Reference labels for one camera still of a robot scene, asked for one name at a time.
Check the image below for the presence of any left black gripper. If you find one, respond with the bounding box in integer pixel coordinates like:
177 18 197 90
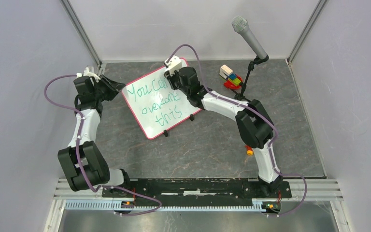
93 74 126 102

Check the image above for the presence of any pink framed whiteboard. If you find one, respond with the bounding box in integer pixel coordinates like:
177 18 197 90
121 66 201 140

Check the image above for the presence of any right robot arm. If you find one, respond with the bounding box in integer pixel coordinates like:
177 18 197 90
164 67 283 197

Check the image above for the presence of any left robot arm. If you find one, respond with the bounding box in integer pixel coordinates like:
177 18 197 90
57 75 132 197

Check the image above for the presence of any colourful toy block stack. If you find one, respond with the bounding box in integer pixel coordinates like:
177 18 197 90
219 64 243 90

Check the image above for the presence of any black microphone tripod stand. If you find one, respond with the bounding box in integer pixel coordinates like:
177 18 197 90
234 55 269 102

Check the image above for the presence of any silver microphone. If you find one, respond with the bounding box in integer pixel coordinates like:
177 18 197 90
231 15 268 59

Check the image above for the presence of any red yellow toy car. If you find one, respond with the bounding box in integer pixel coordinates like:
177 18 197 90
245 145 254 156

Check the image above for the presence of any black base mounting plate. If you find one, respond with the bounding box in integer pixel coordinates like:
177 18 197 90
101 177 292 207

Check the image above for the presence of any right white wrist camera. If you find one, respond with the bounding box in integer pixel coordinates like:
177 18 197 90
164 56 183 76

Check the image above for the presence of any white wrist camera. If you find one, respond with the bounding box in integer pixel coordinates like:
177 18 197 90
76 66 101 82
164 56 183 76

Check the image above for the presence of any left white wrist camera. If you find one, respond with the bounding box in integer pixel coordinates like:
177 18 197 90
76 66 101 82

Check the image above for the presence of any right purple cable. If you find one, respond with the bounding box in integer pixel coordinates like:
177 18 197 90
169 43 308 218

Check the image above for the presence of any slotted cable duct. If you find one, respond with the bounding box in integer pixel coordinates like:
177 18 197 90
65 200 266 213

